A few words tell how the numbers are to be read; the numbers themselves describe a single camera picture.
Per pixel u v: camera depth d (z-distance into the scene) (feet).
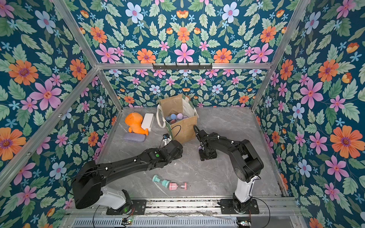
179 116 3.39
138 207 2.42
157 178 2.67
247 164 1.60
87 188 1.36
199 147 3.03
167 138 2.41
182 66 2.98
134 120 3.36
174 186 2.57
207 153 2.63
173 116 3.33
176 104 3.32
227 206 2.39
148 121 3.62
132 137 3.23
